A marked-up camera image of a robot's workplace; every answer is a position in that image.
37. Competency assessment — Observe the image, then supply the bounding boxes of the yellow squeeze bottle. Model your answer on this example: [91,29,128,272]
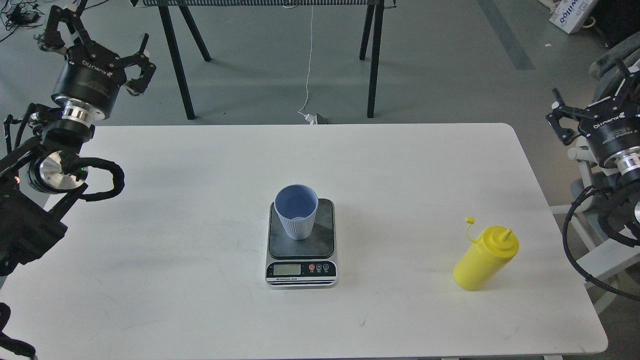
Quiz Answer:
[452,217,520,291]

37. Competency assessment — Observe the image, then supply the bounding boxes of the black digital kitchen scale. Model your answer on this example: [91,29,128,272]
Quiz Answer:
[265,198,338,289]

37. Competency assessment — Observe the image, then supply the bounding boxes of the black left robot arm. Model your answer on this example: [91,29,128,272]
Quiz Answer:
[0,0,156,281]

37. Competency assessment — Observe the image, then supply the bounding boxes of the white power plug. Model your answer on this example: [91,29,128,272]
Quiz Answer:
[302,113,319,125]

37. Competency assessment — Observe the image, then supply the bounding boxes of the white cardboard box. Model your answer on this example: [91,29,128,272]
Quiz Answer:
[549,0,599,34]

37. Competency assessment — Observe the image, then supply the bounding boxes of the blue ribbed plastic cup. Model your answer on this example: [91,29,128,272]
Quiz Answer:
[274,184,319,240]

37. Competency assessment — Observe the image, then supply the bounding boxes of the black trestle table frame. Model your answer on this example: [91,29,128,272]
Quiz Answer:
[131,0,397,121]

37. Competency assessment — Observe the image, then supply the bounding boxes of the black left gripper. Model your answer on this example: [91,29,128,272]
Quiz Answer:
[36,0,157,122]

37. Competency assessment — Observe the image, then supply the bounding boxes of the white hanging cable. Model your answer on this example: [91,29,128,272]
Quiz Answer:
[298,5,315,117]

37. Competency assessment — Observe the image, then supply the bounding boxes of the black floor cables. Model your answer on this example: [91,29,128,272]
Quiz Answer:
[0,0,111,31]

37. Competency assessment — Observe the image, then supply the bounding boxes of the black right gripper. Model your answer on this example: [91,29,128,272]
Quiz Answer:
[545,58,640,169]

